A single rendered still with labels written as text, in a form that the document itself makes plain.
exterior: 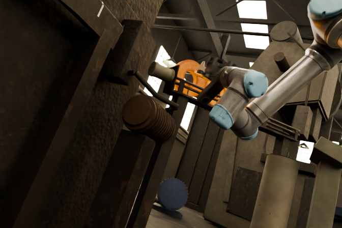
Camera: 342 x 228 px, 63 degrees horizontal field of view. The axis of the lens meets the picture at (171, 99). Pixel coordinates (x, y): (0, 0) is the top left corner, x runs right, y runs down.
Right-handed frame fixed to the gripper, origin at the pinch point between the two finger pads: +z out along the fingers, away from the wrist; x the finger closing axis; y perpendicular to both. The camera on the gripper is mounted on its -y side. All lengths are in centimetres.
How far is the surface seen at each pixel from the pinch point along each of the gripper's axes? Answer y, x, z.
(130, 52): -5.5, 27.5, 0.2
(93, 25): -4.7, 43.9, -11.7
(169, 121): -20.6, 6.3, -9.5
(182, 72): -1.8, 4.3, 3.5
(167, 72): -4.8, 10.9, 1.5
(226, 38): 284, -501, 822
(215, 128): -27, -249, 297
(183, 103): -12.4, -0.5, -0.8
